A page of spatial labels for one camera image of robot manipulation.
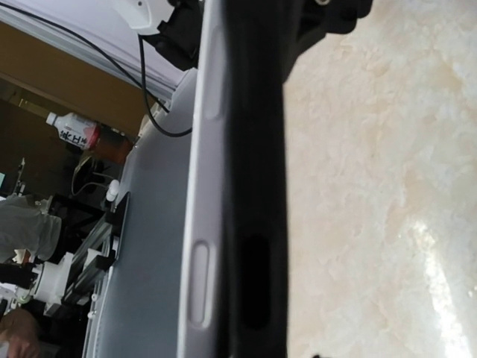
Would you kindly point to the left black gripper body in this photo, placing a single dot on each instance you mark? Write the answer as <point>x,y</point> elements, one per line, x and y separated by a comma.
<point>308,22</point>

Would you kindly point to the black phone case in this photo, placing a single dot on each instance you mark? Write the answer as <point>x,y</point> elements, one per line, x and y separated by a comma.
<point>255,200</point>

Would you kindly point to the black phone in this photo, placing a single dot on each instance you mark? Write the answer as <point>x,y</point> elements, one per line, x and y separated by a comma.
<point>200,326</point>

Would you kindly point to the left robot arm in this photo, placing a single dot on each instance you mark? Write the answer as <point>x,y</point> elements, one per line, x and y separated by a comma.
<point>173,28</point>

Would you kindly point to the plastic drink bottle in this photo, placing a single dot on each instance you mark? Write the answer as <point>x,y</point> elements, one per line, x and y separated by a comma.
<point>91,136</point>

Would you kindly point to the person in grey shirt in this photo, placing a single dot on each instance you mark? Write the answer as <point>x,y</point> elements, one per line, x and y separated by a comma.
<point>25,227</point>

